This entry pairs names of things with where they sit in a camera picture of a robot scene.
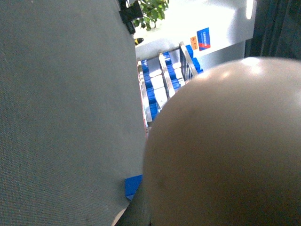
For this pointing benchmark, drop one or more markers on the blue plastic part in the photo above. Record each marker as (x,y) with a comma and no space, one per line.
(131,186)

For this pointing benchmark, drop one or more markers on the beige plastic dustpan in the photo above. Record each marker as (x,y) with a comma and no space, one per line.
(225,150)

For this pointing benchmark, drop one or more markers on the steel shelf rack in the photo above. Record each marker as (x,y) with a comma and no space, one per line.
(159,86)

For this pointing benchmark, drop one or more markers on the potted green plant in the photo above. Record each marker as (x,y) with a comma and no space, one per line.
(153,11)

